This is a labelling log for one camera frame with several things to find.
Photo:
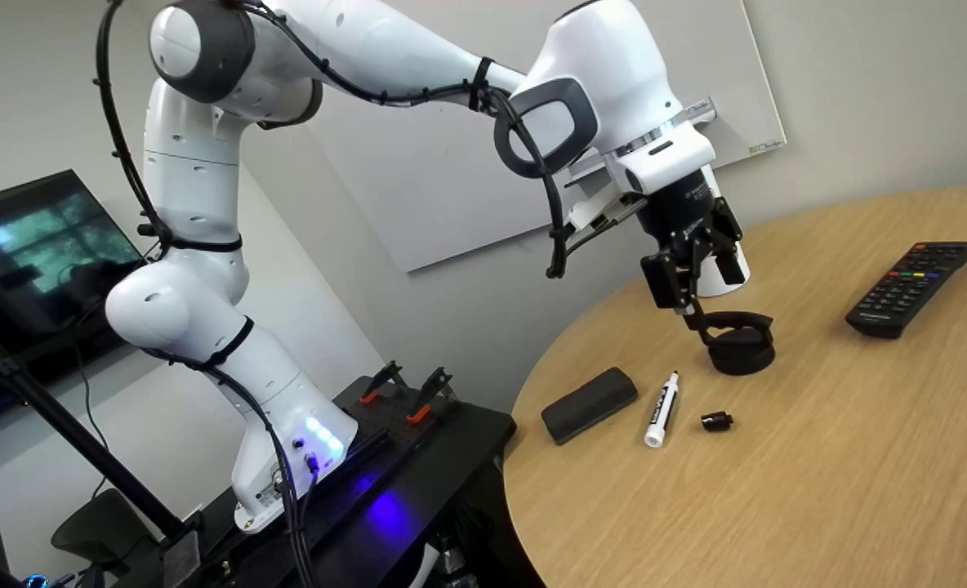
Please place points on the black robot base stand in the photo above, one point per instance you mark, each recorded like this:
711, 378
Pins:
418, 450

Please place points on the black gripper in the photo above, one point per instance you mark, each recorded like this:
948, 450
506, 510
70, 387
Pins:
688, 227

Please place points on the dark computer monitor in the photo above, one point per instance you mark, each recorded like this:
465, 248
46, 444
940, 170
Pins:
59, 253

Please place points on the black remote control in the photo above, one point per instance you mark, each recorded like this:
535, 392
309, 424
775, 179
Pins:
901, 291

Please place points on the small black marker cap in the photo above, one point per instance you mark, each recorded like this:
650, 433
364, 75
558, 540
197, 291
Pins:
717, 419

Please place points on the white flask with red logo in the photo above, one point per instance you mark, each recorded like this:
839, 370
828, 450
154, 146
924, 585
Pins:
723, 272

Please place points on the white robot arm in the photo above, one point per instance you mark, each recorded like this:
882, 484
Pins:
593, 121

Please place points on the white marker pen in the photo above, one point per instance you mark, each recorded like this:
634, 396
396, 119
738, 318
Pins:
663, 411

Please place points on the black tripod pole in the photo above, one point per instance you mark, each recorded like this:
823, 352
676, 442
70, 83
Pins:
79, 439

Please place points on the white wall whiteboard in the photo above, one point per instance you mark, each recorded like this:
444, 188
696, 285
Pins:
429, 181

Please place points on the black whiteboard eraser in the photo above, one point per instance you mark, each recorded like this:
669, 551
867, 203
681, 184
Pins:
589, 403

